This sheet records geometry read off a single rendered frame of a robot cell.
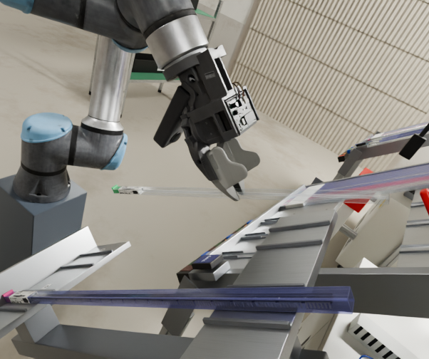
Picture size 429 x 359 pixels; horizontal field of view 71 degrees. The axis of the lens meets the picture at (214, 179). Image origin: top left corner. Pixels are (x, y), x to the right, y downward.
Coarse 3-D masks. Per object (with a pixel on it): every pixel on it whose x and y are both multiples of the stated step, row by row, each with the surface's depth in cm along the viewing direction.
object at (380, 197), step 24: (144, 192) 58; (168, 192) 55; (192, 192) 51; (216, 192) 48; (240, 192) 46; (264, 192) 44; (288, 192) 42; (312, 192) 40; (336, 192) 38; (360, 192) 37; (384, 192) 36
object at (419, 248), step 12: (420, 204) 64; (420, 216) 58; (408, 228) 54; (420, 228) 53; (408, 240) 50; (420, 240) 49; (408, 252) 46; (420, 252) 45; (408, 264) 43; (420, 264) 42
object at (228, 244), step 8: (304, 184) 115; (280, 200) 100; (272, 208) 94; (264, 216) 89; (272, 216) 93; (248, 224) 83; (256, 224) 85; (240, 232) 79; (248, 232) 81; (232, 240) 76; (240, 240) 78; (216, 248) 71; (224, 248) 73
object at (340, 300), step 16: (192, 288) 27; (208, 288) 26; (224, 288) 25; (240, 288) 24; (256, 288) 23; (272, 288) 22; (288, 288) 22; (304, 288) 21; (320, 288) 20; (336, 288) 20; (64, 304) 37; (80, 304) 35; (96, 304) 33; (112, 304) 32; (128, 304) 30; (144, 304) 29; (160, 304) 28; (176, 304) 26; (192, 304) 25; (208, 304) 24; (224, 304) 24; (240, 304) 23; (256, 304) 22; (272, 304) 21; (288, 304) 21; (304, 304) 20; (320, 304) 19; (336, 304) 19; (352, 304) 19
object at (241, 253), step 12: (324, 204) 87; (336, 204) 83; (276, 216) 91; (288, 216) 87; (264, 228) 83; (252, 240) 76; (228, 252) 71; (240, 252) 68; (252, 252) 66; (240, 264) 63
